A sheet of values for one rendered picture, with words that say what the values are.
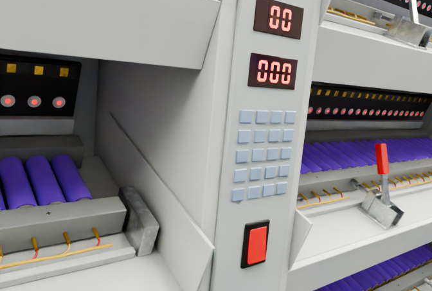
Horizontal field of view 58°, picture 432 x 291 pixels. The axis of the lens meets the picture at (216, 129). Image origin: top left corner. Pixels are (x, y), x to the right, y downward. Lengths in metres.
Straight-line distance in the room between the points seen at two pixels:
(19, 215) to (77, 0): 0.15
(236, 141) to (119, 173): 0.14
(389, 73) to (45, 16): 0.32
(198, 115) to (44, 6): 0.11
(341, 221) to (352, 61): 0.18
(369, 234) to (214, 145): 0.25
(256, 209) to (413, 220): 0.29
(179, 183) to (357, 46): 0.19
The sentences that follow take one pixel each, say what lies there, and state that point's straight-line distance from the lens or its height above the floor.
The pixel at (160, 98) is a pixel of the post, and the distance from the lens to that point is 0.30.
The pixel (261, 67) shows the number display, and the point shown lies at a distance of 0.26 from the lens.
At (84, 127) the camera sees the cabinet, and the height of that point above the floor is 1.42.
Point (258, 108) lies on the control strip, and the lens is 0.27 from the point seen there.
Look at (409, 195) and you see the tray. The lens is 0.60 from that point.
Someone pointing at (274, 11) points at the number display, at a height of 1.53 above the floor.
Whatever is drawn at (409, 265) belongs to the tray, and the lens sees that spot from 0.81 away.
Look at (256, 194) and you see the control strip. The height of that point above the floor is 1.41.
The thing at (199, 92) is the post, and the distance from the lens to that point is 0.26.
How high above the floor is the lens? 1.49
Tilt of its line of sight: 8 degrees down
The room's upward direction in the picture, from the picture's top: 5 degrees clockwise
